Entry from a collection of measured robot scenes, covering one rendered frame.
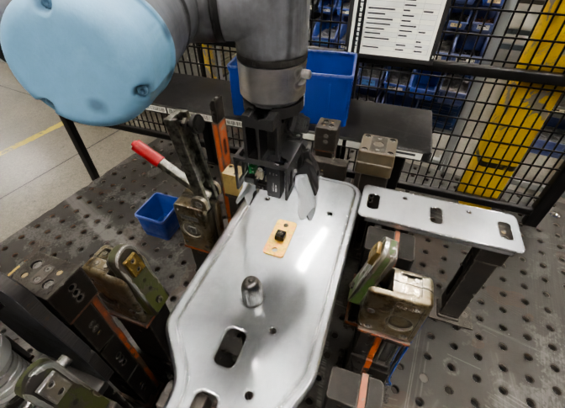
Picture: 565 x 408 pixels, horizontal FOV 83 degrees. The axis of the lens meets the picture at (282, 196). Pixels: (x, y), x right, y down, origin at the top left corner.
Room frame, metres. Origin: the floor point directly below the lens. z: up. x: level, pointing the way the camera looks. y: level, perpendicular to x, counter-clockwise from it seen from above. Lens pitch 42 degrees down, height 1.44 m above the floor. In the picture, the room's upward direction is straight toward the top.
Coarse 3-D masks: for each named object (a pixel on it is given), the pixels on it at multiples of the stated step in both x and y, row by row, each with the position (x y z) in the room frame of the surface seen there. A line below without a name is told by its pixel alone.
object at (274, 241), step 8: (280, 224) 0.41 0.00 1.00; (288, 224) 0.41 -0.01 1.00; (296, 224) 0.41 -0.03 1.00; (272, 232) 0.39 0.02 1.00; (288, 232) 0.39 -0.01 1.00; (272, 240) 0.37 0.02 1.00; (280, 240) 0.37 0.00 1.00; (288, 240) 0.37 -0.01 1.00; (264, 248) 0.35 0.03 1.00; (272, 248) 0.35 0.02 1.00; (280, 248) 0.35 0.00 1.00; (280, 256) 0.33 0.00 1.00
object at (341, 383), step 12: (336, 372) 0.16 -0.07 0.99; (348, 372) 0.16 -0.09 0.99; (336, 384) 0.14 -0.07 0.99; (348, 384) 0.14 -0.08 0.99; (360, 384) 0.14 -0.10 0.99; (372, 384) 0.14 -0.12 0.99; (324, 396) 0.16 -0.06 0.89; (336, 396) 0.13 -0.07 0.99; (348, 396) 0.13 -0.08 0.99; (360, 396) 0.13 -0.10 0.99; (372, 396) 0.13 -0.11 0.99
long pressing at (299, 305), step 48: (336, 192) 0.50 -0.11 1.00; (240, 240) 0.37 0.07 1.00; (336, 240) 0.37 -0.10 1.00; (192, 288) 0.27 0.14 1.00; (240, 288) 0.27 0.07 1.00; (288, 288) 0.27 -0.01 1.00; (336, 288) 0.28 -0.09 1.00; (192, 336) 0.20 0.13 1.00; (288, 336) 0.20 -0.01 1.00; (192, 384) 0.14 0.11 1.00; (240, 384) 0.14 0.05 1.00; (288, 384) 0.14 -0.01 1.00
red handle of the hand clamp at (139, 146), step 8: (136, 144) 0.46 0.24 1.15; (144, 144) 0.46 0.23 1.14; (136, 152) 0.45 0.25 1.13; (144, 152) 0.45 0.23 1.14; (152, 152) 0.45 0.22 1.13; (152, 160) 0.44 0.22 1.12; (160, 160) 0.44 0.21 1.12; (160, 168) 0.44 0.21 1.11; (168, 168) 0.44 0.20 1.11; (176, 168) 0.44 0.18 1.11; (176, 176) 0.43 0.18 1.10; (184, 176) 0.44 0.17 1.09; (184, 184) 0.43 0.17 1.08; (208, 192) 0.42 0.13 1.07
